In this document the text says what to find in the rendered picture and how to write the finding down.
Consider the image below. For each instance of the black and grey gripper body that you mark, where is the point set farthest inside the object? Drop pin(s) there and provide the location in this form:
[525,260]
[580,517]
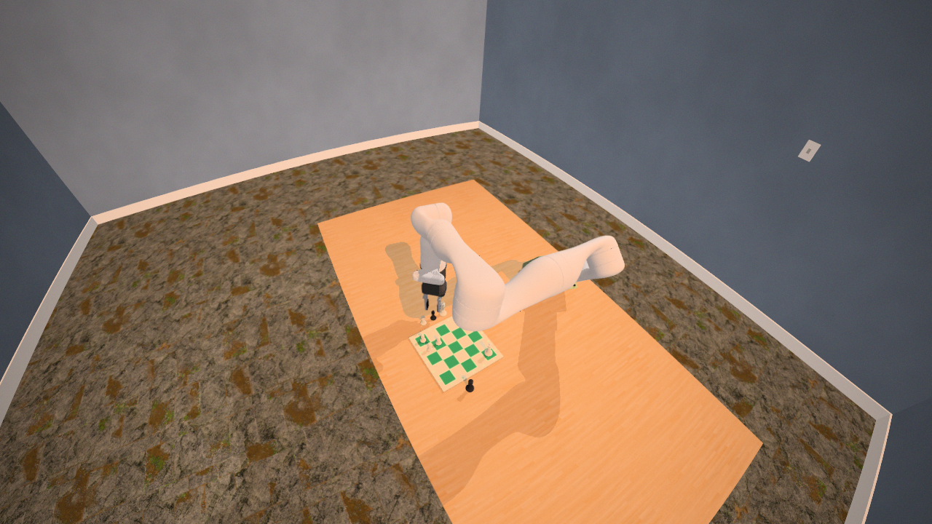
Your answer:
[434,273]

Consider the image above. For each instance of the green and cream chessboard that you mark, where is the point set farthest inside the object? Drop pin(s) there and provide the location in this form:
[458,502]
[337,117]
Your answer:
[460,355]

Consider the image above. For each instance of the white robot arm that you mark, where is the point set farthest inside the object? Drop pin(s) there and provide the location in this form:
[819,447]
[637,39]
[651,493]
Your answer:
[479,292]

